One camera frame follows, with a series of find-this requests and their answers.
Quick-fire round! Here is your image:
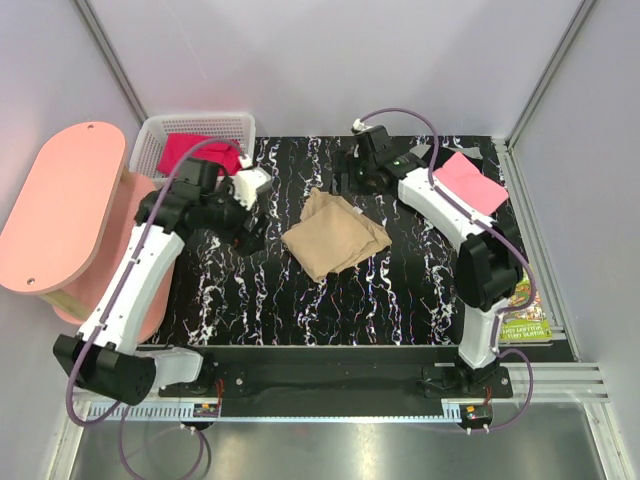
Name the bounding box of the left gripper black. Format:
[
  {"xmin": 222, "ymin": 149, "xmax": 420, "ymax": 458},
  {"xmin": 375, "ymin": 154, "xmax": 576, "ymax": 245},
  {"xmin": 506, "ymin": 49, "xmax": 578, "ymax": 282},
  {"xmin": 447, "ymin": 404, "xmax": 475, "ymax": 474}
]
[{"xmin": 201, "ymin": 176, "xmax": 272, "ymax": 255}]

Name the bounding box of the beige t shirt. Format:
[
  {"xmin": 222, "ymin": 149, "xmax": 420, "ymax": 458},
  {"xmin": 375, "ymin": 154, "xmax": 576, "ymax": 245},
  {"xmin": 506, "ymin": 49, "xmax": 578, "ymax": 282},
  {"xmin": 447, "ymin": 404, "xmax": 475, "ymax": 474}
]
[{"xmin": 282, "ymin": 187, "xmax": 392, "ymax": 283}]

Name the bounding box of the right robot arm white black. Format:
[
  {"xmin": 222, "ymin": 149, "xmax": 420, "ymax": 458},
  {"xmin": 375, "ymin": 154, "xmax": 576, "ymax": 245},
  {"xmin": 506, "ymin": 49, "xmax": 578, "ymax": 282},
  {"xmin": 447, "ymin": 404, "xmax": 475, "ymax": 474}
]
[{"xmin": 333, "ymin": 119, "xmax": 526, "ymax": 397}]

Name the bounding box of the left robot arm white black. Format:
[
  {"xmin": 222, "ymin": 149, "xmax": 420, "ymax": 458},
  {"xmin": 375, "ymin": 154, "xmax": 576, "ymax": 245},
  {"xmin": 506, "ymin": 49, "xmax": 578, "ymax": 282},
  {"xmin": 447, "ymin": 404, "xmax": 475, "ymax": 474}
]
[{"xmin": 53, "ymin": 158, "xmax": 272, "ymax": 406}]

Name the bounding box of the black folded t shirt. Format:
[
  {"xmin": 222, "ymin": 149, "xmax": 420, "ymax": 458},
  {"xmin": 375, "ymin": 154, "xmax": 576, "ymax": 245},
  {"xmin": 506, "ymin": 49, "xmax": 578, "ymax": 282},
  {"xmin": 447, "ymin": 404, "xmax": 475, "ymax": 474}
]
[{"xmin": 410, "ymin": 144, "xmax": 484, "ymax": 172}]

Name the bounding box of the magenta t shirt in basket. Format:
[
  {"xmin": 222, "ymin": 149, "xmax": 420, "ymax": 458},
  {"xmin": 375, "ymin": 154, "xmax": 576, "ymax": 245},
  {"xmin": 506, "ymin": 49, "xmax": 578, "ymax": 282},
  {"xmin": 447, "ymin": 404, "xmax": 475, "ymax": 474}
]
[{"xmin": 156, "ymin": 133, "xmax": 242, "ymax": 175}]

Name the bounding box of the pink folded t shirt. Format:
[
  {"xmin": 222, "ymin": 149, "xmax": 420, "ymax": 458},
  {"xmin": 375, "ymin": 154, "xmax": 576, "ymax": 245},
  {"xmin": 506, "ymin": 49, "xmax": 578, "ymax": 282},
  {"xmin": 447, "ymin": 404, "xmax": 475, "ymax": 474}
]
[{"xmin": 434, "ymin": 152, "xmax": 509, "ymax": 216}]

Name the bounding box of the white plastic basket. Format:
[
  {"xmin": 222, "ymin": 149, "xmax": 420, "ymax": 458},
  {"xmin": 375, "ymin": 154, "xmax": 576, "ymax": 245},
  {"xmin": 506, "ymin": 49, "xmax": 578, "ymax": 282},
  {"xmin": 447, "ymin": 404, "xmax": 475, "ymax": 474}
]
[{"xmin": 128, "ymin": 112, "xmax": 256, "ymax": 188}]

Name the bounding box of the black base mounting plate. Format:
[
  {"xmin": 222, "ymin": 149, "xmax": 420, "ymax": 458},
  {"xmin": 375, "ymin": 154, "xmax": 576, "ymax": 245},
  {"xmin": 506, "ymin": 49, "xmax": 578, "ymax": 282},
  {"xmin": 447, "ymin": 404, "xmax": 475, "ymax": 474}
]
[{"xmin": 141, "ymin": 346, "xmax": 513, "ymax": 422}]

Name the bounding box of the pink tiered shelf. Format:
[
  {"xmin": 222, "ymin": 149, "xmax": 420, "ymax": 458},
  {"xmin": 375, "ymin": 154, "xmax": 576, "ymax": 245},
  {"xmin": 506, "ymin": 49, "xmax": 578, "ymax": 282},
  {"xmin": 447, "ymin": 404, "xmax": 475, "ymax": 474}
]
[{"xmin": 1, "ymin": 122, "xmax": 155, "ymax": 325}]

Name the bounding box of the green treehouse book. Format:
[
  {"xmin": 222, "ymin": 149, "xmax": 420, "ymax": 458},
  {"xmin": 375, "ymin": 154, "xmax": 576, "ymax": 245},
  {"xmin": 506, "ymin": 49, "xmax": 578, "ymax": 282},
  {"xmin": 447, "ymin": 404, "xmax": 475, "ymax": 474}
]
[{"xmin": 499, "ymin": 272, "xmax": 552, "ymax": 344}]

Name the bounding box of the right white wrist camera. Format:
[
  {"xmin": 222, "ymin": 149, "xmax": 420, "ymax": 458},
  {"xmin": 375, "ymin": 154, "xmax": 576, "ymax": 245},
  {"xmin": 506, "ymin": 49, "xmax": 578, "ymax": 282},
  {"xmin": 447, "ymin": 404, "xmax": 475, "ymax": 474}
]
[{"xmin": 351, "ymin": 118, "xmax": 368, "ymax": 134}]

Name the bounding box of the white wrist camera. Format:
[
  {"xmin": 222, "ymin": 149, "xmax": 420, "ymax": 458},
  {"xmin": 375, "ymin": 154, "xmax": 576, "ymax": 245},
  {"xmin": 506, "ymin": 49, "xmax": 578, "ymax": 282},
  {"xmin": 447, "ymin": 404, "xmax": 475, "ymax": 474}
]
[
  {"xmin": 351, "ymin": 118, "xmax": 368, "ymax": 134},
  {"xmin": 232, "ymin": 155, "xmax": 272, "ymax": 210}
]

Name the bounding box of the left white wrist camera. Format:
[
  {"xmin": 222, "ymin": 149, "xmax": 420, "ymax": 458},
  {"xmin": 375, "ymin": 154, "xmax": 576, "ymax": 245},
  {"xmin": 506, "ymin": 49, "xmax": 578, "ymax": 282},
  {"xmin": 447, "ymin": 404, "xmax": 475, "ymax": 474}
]
[{"xmin": 232, "ymin": 155, "xmax": 272, "ymax": 210}]

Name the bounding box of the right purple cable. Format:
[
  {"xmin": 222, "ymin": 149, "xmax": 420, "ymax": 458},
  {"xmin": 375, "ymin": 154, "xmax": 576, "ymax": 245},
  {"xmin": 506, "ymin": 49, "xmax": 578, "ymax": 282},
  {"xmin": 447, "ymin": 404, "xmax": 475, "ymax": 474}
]
[{"xmin": 353, "ymin": 107, "xmax": 535, "ymax": 434}]

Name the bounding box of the purple cable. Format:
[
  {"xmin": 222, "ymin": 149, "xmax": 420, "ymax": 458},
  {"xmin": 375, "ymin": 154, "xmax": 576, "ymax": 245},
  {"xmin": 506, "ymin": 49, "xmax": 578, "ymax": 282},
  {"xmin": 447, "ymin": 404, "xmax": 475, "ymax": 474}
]
[
  {"xmin": 353, "ymin": 107, "xmax": 535, "ymax": 434},
  {"xmin": 65, "ymin": 137, "xmax": 254, "ymax": 476}
]

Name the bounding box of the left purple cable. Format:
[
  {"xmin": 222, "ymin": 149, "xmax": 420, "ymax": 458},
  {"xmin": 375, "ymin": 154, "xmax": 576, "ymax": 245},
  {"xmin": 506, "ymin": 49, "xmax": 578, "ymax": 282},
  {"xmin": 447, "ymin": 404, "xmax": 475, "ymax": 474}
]
[{"xmin": 65, "ymin": 137, "xmax": 254, "ymax": 476}]

